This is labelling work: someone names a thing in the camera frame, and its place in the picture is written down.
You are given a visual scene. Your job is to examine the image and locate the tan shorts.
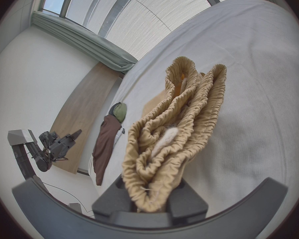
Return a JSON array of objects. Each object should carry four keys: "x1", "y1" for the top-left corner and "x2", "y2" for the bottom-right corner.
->
[{"x1": 122, "y1": 56, "x2": 227, "y2": 213}]

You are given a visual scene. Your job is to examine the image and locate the green garment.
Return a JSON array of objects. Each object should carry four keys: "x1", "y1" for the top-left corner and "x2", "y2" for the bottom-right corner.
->
[{"x1": 114, "y1": 103, "x2": 128, "y2": 123}]

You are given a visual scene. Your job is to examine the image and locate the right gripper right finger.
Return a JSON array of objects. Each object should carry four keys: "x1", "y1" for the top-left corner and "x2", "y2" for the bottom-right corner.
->
[{"x1": 166, "y1": 178, "x2": 209, "y2": 218}]

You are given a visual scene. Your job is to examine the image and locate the brown garment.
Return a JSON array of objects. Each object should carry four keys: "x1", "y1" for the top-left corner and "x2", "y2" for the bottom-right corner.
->
[{"x1": 92, "y1": 115, "x2": 121, "y2": 186}]

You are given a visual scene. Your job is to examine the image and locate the window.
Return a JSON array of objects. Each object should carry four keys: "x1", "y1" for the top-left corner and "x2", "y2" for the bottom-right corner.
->
[{"x1": 41, "y1": 0, "x2": 272, "y2": 60}]

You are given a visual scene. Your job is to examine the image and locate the black cable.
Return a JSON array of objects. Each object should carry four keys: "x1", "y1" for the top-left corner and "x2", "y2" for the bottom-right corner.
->
[{"x1": 44, "y1": 183, "x2": 96, "y2": 213}]

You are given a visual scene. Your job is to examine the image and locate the white garment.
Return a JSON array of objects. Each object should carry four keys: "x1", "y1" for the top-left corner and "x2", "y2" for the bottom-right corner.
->
[{"x1": 113, "y1": 127, "x2": 125, "y2": 145}]

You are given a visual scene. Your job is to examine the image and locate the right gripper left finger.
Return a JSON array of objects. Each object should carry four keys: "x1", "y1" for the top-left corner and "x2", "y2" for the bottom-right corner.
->
[{"x1": 92, "y1": 176, "x2": 137, "y2": 218}]

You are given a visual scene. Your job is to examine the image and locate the grey-green curtain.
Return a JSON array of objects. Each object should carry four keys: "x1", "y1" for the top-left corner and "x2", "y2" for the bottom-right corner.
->
[{"x1": 31, "y1": 11, "x2": 138, "y2": 74}]

